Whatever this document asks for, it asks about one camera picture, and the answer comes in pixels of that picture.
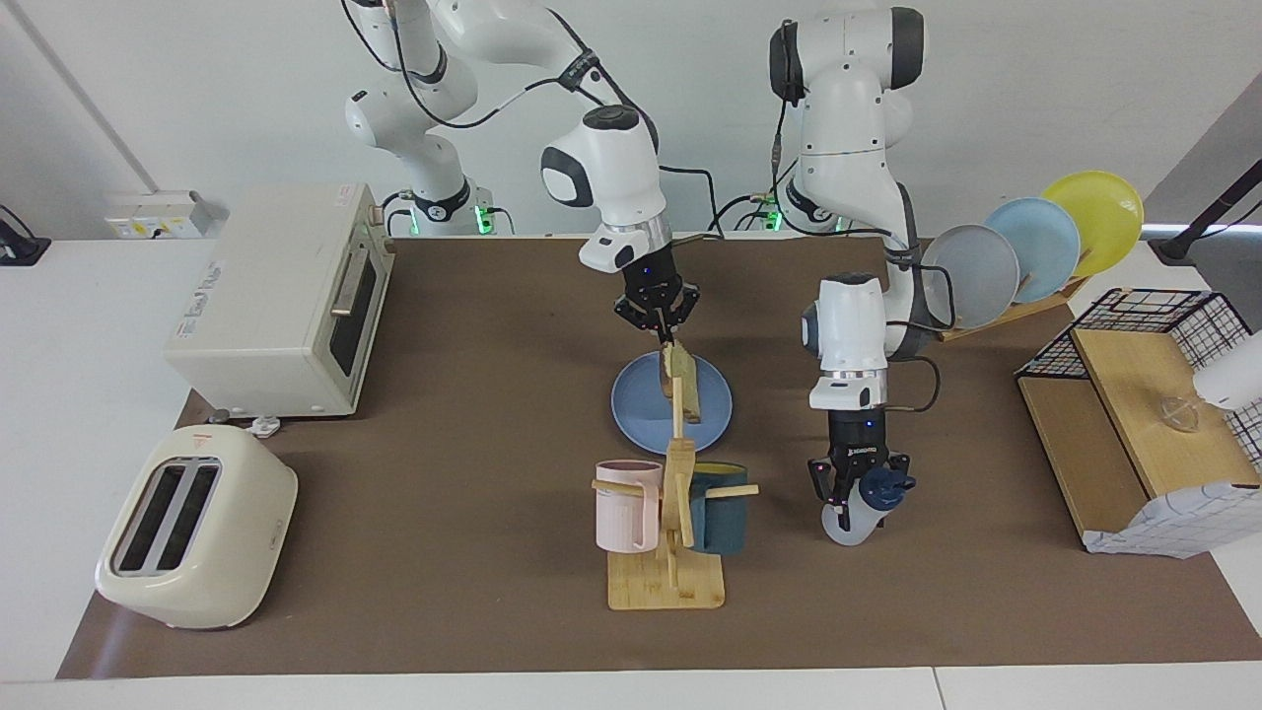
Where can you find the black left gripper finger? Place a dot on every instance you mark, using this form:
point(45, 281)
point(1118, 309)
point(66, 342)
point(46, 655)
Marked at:
point(831, 488)
point(898, 466)

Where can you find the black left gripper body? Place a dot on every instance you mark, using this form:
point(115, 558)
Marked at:
point(856, 439)

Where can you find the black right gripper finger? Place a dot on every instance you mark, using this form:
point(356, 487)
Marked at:
point(686, 311)
point(639, 316)

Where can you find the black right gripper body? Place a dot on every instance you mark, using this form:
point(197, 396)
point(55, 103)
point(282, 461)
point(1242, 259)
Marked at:
point(651, 281)

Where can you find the translucent squeeze bottle blue cap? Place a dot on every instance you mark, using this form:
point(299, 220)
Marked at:
point(848, 528)

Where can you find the slice of toasted bread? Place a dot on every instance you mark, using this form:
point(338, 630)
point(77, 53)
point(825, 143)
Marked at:
point(682, 380)

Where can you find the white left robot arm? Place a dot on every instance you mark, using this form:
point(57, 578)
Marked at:
point(848, 148)

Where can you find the blue dinner plate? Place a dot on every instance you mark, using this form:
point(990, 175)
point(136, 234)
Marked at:
point(641, 409)

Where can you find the wooden plate rack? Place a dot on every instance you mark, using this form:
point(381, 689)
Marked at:
point(996, 320)

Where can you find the grey plate in rack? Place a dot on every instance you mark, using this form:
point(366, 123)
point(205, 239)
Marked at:
point(971, 276)

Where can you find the light blue plate in rack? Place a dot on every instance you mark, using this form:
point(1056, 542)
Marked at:
point(1040, 242)

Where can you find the yellow plate in rack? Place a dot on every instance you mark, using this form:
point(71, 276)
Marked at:
point(1099, 212)

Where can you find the dark teal mug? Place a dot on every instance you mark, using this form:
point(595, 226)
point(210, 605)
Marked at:
point(720, 523)

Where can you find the wooden mug tree stand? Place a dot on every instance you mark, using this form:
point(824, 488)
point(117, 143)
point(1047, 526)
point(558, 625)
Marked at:
point(666, 587)

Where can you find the pink ribbed mug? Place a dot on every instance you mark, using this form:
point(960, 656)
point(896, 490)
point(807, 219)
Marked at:
point(621, 513)

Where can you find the brown table mat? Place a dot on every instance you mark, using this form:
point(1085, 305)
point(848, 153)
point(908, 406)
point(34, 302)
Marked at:
point(444, 394)

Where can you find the wooden shelf unit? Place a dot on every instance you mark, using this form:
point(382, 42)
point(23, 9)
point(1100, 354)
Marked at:
point(1134, 394)

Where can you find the clear glass on shelf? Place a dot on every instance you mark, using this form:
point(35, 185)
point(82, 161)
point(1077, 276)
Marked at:
point(1180, 414)

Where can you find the white cylindrical object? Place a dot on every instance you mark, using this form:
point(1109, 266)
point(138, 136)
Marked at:
point(1232, 380)

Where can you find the white toaster oven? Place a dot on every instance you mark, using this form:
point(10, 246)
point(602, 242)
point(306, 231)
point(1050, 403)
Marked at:
point(266, 296)

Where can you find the cream two-slot toaster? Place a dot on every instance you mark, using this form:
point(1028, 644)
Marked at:
point(207, 552)

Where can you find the black device on table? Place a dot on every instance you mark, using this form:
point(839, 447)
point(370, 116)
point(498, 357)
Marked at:
point(20, 247)

